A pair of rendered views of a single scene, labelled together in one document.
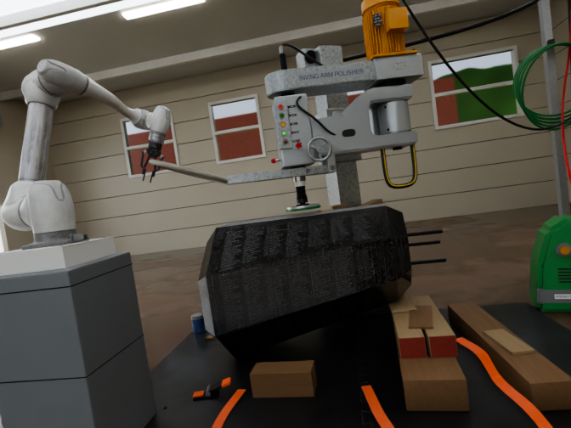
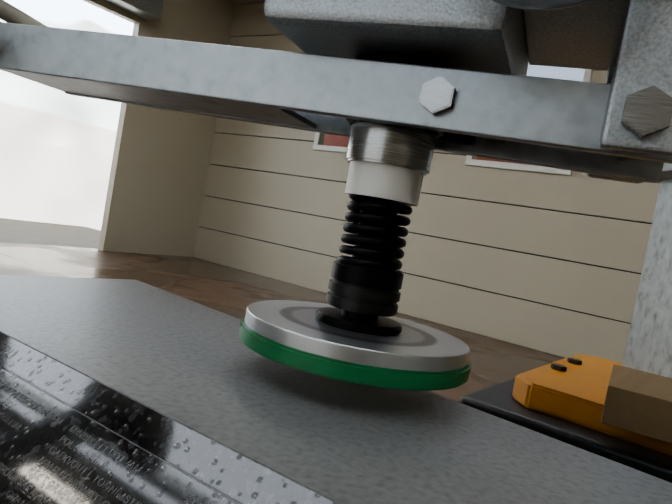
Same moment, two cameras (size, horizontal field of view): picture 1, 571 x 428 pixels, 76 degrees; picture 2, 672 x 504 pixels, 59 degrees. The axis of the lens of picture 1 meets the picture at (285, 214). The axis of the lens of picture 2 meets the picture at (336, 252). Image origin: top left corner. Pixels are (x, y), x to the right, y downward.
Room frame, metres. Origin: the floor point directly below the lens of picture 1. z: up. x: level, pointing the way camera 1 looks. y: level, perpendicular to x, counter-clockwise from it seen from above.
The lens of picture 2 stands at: (1.78, -0.32, 0.97)
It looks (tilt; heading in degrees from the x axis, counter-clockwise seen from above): 3 degrees down; 25
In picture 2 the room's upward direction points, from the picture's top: 10 degrees clockwise
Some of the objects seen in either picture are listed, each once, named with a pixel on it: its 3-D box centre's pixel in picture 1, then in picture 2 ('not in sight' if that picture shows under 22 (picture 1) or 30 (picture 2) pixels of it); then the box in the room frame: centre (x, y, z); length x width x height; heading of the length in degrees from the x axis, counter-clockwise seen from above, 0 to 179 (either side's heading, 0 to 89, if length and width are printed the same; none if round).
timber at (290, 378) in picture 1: (284, 379); not in sight; (1.73, 0.12, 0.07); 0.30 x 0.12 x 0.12; 78
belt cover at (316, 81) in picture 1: (341, 81); not in sight; (2.33, -0.47, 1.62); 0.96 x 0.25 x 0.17; 95
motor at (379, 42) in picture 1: (383, 30); not in sight; (2.34, -0.77, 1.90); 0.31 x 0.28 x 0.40; 5
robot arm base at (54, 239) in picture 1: (60, 238); not in sight; (1.53, 0.95, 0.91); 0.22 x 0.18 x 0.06; 85
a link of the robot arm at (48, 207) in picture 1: (50, 205); not in sight; (1.54, 0.98, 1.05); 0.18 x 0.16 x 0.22; 60
